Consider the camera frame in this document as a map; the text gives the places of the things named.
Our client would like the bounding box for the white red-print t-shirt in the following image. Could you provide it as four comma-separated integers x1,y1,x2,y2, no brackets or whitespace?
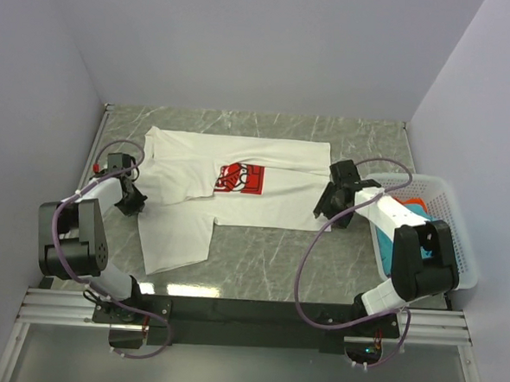
137,127,331,276

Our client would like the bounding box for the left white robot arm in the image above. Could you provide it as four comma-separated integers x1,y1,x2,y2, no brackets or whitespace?
38,152,147,323

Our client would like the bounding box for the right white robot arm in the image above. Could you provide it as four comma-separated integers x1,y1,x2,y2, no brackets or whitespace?
313,160,460,335

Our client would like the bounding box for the orange t-shirt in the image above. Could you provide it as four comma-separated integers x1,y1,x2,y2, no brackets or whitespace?
398,198,427,210

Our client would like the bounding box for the blue t-shirt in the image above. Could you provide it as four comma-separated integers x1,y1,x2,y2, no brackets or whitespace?
375,204,434,278

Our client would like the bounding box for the white plastic laundry basket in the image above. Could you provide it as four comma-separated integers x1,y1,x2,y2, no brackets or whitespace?
392,174,479,290

